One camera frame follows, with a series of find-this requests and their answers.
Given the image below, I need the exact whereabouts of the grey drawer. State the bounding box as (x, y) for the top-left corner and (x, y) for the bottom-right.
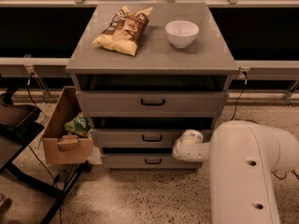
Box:
(101, 154), (202, 170)
(76, 91), (228, 118)
(90, 128), (214, 149)

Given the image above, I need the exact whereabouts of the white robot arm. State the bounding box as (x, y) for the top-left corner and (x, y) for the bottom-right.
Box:
(172, 120), (299, 224)

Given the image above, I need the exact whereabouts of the grey drawer cabinet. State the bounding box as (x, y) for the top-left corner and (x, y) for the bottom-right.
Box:
(66, 1), (238, 158)

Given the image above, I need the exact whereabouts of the grey top drawer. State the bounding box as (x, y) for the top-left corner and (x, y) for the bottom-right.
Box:
(76, 91), (228, 118)

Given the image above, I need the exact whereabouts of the grey bottom drawer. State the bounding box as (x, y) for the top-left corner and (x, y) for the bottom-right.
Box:
(101, 154), (202, 170)

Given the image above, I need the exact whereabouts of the green snack bag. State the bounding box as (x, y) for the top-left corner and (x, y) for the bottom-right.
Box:
(64, 112), (91, 138)

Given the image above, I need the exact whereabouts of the white bowl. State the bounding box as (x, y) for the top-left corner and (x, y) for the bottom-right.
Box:
(165, 21), (199, 49)

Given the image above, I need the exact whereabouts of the yellow brown chip bag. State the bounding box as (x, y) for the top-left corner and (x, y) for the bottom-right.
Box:
(92, 6), (153, 56)

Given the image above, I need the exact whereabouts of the cardboard box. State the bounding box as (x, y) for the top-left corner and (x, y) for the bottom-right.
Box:
(42, 87), (93, 164)

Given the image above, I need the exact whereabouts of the grey metal railing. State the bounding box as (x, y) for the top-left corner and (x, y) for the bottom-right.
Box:
(0, 0), (299, 107)

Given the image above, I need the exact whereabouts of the black table left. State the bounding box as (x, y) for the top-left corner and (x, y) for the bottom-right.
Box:
(0, 85), (91, 224)

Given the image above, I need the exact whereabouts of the black cable left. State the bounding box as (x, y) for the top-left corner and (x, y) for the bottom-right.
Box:
(26, 72), (68, 224)

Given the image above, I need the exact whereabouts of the black cable on floor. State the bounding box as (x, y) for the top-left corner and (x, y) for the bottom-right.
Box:
(230, 70), (299, 181)

